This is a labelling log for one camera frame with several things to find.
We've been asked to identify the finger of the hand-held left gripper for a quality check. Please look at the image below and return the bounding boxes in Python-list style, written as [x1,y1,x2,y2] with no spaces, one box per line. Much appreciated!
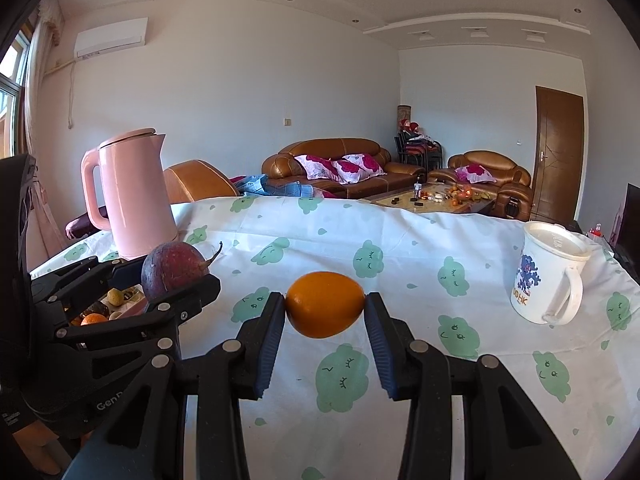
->
[49,275,222,357]
[30,256,147,319]

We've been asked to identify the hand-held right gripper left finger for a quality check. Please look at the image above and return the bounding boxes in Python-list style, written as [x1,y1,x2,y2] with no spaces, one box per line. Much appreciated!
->
[62,292,287,480]

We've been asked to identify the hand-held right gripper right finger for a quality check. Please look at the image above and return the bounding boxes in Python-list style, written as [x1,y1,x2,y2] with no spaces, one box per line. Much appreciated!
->
[364,292,583,480]

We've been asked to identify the pink tin box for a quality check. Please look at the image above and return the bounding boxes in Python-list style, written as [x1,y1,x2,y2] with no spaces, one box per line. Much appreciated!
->
[70,282,151,331]

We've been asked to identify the large purple radish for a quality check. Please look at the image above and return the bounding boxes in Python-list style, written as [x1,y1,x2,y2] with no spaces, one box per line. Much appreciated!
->
[141,241,223,301]

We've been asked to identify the person's left hand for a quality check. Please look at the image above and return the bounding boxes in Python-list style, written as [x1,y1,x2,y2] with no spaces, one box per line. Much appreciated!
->
[0,420,83,477]

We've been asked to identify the dark padded stool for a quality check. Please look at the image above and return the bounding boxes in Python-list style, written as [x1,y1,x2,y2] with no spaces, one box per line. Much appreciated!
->
[65,205,113,241]

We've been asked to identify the pink electric kettle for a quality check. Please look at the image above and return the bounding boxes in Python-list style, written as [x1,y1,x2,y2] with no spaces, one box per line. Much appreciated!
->
[81,128,179,261]

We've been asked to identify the brown leather chair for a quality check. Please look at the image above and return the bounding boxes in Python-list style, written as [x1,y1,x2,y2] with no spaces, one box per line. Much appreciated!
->
[162,160,241,204]

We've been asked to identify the blue plaid cloth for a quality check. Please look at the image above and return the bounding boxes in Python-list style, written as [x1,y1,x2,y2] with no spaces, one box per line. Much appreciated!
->
[235,174,326,198]

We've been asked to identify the coffee table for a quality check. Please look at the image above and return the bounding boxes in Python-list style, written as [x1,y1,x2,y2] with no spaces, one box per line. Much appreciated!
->
[357,183,498,216]

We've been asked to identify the window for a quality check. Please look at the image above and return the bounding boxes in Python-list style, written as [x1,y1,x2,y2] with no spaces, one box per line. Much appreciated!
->
[0,30,31,161]

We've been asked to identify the pile of small fruit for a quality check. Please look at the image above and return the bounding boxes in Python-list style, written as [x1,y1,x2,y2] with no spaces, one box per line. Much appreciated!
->
[445,185,493,203]

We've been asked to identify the white mug with blue print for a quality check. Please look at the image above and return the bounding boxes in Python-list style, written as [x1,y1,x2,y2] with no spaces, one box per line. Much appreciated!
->
[510,221,592,326]

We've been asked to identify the pale curtain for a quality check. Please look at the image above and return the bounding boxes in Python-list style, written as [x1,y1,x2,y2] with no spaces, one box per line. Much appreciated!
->
[22,2,66,161]

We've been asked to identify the white air conditioner pipe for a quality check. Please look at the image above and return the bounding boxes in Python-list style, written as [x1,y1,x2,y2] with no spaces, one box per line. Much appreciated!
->
[45,57,78,128]

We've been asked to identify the floral pink pillow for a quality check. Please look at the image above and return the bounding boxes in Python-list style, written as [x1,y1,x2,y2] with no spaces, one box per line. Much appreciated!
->
[294,154,341,181]
[332,154,388,184]
[455,163,497,184]

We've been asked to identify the brown leather sofa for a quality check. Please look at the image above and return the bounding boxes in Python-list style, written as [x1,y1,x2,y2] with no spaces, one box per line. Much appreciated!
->
[261,137,428,199]

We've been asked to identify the stacked dark chairs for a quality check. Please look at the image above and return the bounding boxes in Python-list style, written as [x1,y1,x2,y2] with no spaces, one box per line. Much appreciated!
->
[395,130,443,171]

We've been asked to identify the brown leather armchair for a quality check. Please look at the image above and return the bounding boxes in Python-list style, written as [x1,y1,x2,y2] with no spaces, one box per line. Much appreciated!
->
[427,150,533,221]

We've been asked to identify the white air conditioner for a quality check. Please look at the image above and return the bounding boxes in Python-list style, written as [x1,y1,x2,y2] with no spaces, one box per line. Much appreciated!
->
[73,16,150,57]

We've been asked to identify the brown wooden door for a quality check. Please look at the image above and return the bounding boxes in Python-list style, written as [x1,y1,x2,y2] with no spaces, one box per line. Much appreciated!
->
[531,85,586,213]

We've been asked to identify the black television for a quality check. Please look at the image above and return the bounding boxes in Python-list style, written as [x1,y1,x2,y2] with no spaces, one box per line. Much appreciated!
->
[614,183,640,273]

